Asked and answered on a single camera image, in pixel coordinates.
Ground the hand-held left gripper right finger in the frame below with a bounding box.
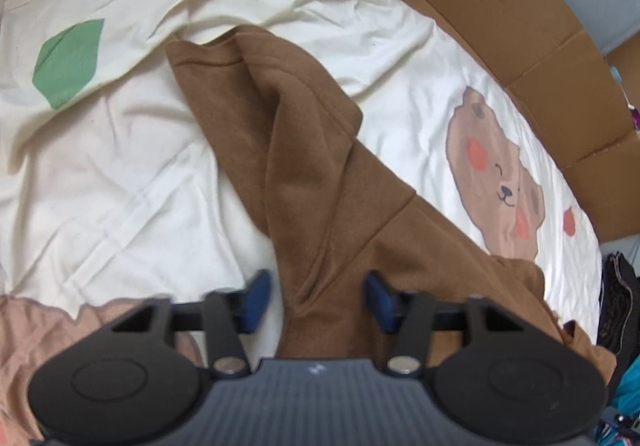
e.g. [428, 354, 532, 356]
[364, 271, 522, 378]

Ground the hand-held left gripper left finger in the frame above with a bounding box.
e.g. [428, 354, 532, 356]
[106, 270, 272, 378]

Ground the brown printed t-shirt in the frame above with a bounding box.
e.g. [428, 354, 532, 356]
[165, 24, 618, 384]

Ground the white bear print bedsheet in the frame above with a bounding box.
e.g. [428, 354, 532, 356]
[0, 0, 603, 446]

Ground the black bag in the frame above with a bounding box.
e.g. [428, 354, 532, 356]
[597, 251, 640, 352]

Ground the teal fabric item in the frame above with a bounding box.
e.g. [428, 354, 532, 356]
[595, 351, 640, 446]

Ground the flattened cardboard sheet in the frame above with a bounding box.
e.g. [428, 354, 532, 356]
[382, 0, 640, 244]

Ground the pile of colourful items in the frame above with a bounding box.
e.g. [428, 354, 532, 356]
[607, 66, 640, 132]

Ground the brown cardboard box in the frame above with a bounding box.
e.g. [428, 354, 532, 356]
[605, 31, 640, 92]

